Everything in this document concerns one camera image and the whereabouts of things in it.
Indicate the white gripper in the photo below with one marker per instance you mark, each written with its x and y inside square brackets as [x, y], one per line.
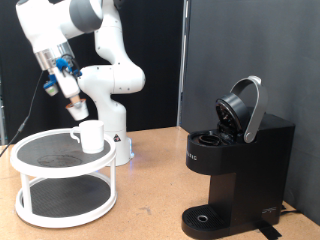
[68, 85]

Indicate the white mug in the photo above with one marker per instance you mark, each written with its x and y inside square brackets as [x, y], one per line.
[91, 138]

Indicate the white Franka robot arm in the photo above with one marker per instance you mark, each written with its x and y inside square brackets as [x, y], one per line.
[113, 80]

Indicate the black Keurig coffee machine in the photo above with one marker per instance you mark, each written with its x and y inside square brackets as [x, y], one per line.
[246, 166]

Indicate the white two-tier turntable shelf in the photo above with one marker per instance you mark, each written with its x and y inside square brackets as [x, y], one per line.
[63, 166]

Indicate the black curtain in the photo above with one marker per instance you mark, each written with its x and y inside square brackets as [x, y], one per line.
[160, 50]

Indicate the grey backdrop panel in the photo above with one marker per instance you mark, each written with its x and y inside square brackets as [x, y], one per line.
[266, 40]

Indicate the black tape strip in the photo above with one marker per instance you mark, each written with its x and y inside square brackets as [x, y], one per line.
[269, 231]

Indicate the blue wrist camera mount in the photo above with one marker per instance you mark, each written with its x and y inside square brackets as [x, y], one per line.
[50, 86]

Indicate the metal frame pole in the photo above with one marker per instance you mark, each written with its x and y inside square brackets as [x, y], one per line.
[182, 66]

